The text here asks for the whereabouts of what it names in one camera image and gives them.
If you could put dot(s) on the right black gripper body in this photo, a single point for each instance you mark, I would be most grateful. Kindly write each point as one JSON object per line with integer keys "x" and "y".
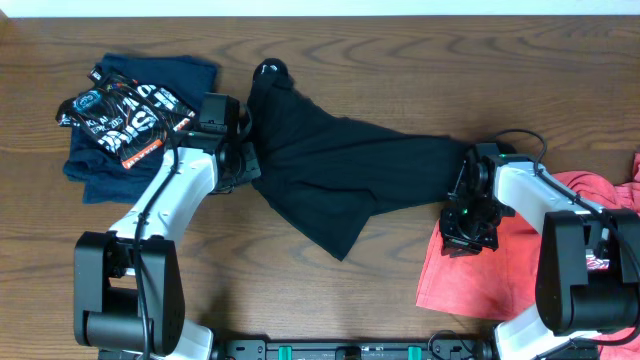
{"x": 474, "y": 227}

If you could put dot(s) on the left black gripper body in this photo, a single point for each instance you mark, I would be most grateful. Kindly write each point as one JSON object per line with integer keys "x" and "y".
{"x": 244, "y": 166}

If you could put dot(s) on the black t-shirt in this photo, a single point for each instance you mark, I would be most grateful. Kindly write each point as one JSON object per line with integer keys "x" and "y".
{"x": 328, "y": 175}

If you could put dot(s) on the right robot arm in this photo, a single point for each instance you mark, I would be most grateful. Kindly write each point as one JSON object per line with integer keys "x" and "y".
{"x": 587, "y": 284}

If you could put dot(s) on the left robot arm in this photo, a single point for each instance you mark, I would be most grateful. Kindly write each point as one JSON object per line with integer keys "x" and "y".
{"x": 128, "y": 294}

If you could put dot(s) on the red printed t-shirt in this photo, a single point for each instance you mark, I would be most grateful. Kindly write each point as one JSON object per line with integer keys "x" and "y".
{"x": 499, "y": 285}

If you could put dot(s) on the black orange printed jersey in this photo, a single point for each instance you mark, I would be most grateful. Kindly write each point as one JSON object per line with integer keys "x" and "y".
{"x": 125, "y": 117}

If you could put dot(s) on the folded navy blue shirt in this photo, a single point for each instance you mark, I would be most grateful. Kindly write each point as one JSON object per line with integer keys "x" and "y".
{"x": 103, "y": 176}

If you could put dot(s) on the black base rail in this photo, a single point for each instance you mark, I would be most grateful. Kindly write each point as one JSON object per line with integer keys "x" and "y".
{"x": 444, "y": 345}

